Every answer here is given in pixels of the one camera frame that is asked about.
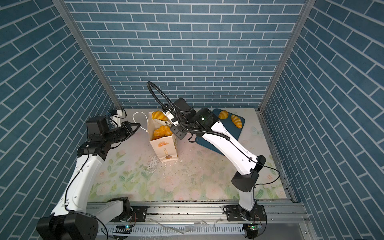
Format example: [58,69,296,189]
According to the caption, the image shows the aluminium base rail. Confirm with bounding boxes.
[79,201,317,240]

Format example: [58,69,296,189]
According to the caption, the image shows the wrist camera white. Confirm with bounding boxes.
[110,109,127,119]
[164,111,179,126]

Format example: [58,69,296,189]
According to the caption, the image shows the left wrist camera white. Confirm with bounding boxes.
[110,109,127,119]

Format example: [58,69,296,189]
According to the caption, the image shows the right aluminium corner post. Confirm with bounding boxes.
[259,0,316,113]

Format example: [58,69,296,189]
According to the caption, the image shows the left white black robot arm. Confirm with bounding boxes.
[36,116,141,240]

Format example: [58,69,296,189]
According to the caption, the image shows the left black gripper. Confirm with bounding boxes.
[102,121,141,146]

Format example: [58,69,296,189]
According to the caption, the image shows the white printed paper bag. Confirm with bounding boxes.
[132,112,178,163]

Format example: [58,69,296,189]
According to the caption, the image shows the small round croissant top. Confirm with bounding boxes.
[219,110,229,120]

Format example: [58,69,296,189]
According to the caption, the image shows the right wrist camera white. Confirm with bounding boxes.
[164,111,179,126]

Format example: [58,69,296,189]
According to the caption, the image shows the dark blue tray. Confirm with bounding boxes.
[195,108,246,155]

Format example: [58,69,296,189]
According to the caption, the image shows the left aluminium corner post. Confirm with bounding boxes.
[52,0,124,110]

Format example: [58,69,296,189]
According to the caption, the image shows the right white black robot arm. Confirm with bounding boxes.
[162,98,266,221]

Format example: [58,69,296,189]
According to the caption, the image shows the silver metal tongs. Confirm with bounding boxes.
[154,118,174,126]

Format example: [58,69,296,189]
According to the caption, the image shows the aluminium corner post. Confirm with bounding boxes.
[52,0,124,110]
[259,0,316,113]

